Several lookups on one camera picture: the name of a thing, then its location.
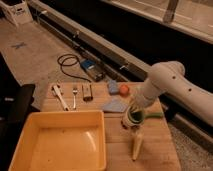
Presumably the pine cone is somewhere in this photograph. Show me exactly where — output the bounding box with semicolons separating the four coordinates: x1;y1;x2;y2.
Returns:
121;121;129;129

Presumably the yellow corn cob toy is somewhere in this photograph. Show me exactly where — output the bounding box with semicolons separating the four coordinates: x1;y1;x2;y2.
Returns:
132;131;143;161

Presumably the metal fork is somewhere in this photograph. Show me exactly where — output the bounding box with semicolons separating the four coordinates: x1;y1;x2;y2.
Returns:
72;86;78;110

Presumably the grey-blue cloth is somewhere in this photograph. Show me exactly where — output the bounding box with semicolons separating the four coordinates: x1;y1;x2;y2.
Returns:
101;98;128;113

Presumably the blue and black power device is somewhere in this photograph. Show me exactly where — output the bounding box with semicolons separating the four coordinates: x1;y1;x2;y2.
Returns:
80;59;105;82

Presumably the blue sponge block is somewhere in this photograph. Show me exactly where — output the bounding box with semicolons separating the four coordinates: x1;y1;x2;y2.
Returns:
107;80;119;95

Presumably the small metal box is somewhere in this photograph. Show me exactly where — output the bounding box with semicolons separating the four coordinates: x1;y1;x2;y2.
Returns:
82;84;93;102

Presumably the black cable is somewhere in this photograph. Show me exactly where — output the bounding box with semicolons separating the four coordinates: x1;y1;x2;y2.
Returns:
56;53;92;83

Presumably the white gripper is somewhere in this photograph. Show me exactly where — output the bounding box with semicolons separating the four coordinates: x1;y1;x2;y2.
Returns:
129;92;146;123

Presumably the white box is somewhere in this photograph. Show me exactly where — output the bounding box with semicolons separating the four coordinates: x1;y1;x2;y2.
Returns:
0;0;33;27

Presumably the wooden board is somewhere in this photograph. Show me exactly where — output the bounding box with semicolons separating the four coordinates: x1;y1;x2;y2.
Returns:
40;81;181;171

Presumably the yellow plastic tray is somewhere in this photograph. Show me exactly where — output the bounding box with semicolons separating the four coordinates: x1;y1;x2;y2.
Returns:
9;111;106;171

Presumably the orange ball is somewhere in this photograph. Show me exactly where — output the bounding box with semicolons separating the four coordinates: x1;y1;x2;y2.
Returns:
119;84;129;96

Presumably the black chair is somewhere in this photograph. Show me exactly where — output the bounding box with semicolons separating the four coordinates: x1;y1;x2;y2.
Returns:
0;53;35;171

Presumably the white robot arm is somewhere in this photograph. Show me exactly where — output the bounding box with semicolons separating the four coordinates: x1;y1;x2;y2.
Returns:
130;61;213;126

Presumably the white handled tool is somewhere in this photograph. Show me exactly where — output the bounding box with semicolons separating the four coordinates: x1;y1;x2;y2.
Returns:
51;85;69;111

